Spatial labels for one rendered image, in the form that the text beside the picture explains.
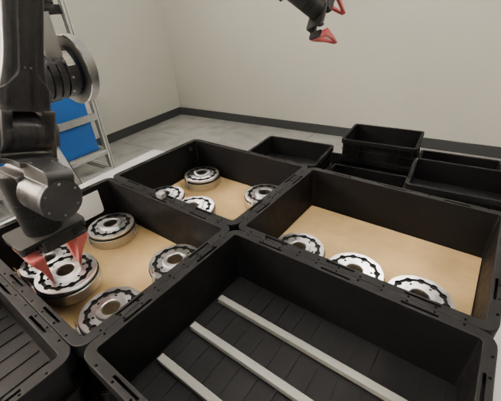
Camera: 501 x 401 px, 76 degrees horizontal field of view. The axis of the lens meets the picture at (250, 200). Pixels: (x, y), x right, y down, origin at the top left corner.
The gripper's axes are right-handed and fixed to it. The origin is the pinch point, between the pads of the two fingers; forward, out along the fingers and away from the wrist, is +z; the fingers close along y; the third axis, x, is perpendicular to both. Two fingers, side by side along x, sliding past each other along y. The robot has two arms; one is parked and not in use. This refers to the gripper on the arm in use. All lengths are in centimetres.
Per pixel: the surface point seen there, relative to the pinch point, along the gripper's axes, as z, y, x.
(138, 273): 6.7, 10.0, -5.5
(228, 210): 6.9, 37.3, -6.3
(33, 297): -3.4, -6.9, -6.8
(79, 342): -4.0, -6.9, -19.6
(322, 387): 5.2, 10.3, -45.1
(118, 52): 13, 210, 295
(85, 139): 55, 100, 196
